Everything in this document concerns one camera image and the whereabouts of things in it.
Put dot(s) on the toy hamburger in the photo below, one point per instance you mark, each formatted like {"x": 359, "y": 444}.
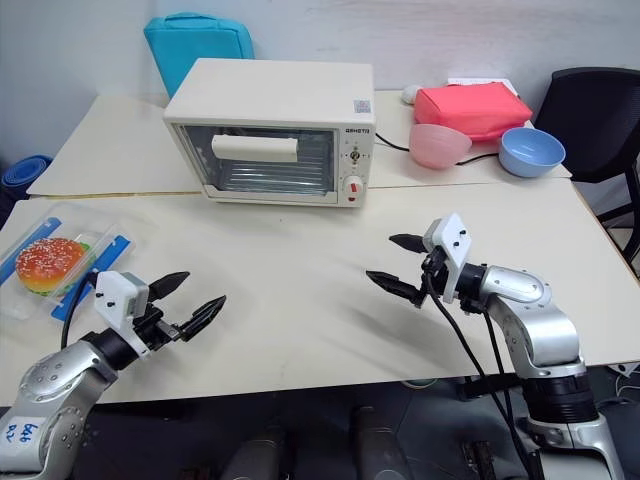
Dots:
{"x": 47, "y": 257}

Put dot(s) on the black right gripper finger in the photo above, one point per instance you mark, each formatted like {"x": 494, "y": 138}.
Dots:
{"x": 410, "y": 243}
{"x": 395, "y": 285}

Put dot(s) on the blue rolled mat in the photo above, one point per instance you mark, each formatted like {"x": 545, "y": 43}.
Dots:
{"x": 25, "y": 172}

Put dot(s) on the cream toaster oven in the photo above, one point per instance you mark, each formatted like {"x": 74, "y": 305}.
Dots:
{"x": 280, "y": 95}

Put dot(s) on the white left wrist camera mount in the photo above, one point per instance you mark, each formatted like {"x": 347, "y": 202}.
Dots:
{"x": 112, "y": 295}

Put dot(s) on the white power strip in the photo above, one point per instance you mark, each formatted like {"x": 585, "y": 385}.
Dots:
{"x": 627, "y": 368}

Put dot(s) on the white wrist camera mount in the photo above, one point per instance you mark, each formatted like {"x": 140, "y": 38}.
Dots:
{"x": 112, "y": 295}
{"x": 455, "y": 240}

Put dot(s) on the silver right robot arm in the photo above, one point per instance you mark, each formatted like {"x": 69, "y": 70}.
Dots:
{"x": 545, "y": 330}

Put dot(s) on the black office chair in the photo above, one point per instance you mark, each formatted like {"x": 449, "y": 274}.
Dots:
{"x": 590, "y": 125}

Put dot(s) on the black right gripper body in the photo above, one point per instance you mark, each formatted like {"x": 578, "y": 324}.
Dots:
{"x": 434, "y": 277}

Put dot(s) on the clear blue-clipped plastic container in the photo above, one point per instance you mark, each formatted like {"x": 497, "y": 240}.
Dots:
{"x": 107, "y": 240}

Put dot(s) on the small white round object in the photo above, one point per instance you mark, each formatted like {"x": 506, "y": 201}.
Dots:
{"x": 412, "y": 93}

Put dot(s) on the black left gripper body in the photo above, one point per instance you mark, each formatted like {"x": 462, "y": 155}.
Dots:
{"x": 152, "y": 327}

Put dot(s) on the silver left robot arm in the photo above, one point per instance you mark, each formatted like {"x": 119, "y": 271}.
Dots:
{"x": 55, "y": 380}

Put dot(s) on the red fabric pouch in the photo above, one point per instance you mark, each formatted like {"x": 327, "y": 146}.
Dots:
{"x": 470, "y": 107}

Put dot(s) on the dark rounded shape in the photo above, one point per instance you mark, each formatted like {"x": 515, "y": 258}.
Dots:
{"x": 252, "y": 457}
{"x": 382, "y": 445}

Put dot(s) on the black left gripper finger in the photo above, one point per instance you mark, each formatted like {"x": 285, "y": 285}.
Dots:
{"x": 167, "y": 286}
{"x": 202, "y": 317}

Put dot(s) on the pink plastic bowl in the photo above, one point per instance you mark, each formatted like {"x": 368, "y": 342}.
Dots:
{"x": 437, "y": 147}

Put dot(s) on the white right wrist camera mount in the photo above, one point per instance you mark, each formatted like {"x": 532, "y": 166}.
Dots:
{"x": 455, "y": 240}

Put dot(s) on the blue plastic bowl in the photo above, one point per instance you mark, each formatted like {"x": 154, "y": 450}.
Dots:
{"x": 530, "y": 160}

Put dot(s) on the cyan fabric bag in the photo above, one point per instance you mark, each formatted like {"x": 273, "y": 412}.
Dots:
{"x": 200, "y": 50}

